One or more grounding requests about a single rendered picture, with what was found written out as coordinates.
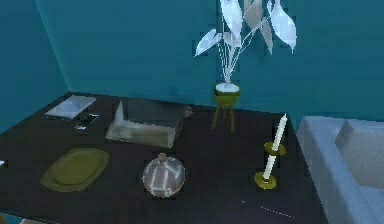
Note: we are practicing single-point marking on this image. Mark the pale grey sofa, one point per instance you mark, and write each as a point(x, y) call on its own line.
point(346, 166)

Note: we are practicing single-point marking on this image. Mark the white-leaved plant in olive pot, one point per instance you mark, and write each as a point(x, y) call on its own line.
point(227, 95)

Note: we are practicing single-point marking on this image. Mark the grey open box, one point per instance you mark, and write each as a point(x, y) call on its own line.
point(146, 131)

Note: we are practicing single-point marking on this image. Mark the black table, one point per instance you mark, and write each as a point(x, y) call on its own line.
point(213, 160)

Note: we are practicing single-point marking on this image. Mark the white candle in brass holder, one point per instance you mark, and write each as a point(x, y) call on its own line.
point(270, 162)

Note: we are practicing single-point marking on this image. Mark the black remote control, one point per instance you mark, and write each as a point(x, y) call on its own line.
point(89, 116)

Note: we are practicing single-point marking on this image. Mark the olive green oval plate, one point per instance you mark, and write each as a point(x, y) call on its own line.
point(76, 169)

